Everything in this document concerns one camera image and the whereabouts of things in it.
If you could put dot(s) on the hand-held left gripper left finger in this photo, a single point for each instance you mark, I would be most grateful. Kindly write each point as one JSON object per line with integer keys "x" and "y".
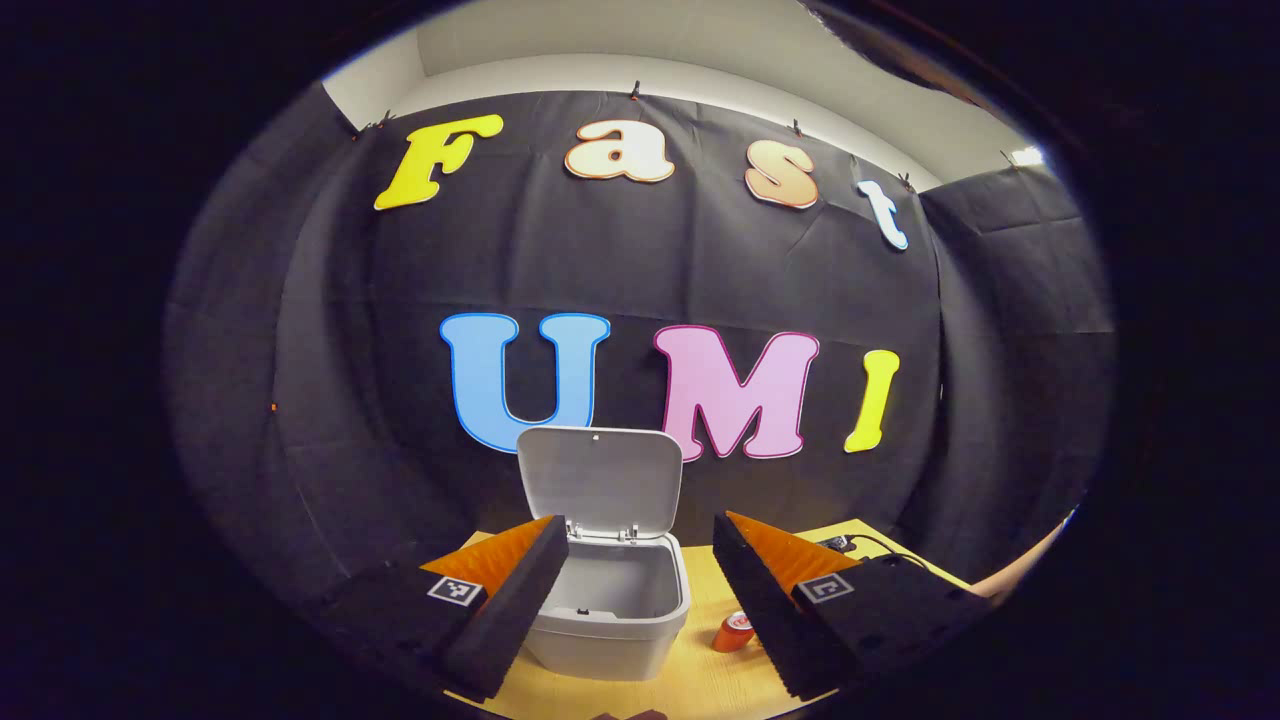
{"x": 520, "y": 615}

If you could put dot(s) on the white desktop garbage bin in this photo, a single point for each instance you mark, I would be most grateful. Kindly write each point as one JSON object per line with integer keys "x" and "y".
{"x": 610, "y": 480}

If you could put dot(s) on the red pop can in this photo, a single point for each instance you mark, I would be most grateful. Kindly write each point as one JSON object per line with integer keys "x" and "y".
{"x": 730, "y": 635}

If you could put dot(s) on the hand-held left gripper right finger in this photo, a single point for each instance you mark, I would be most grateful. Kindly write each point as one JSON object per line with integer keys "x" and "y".
{"x": 760, "y": 615}

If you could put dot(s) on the black backdrop cloth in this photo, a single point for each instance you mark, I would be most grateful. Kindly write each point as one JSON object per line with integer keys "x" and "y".
{"x": 650, "y": 260}

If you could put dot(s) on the wooden desktop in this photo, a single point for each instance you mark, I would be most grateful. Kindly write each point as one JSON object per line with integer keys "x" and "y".
{"x": 700, "y": 680}

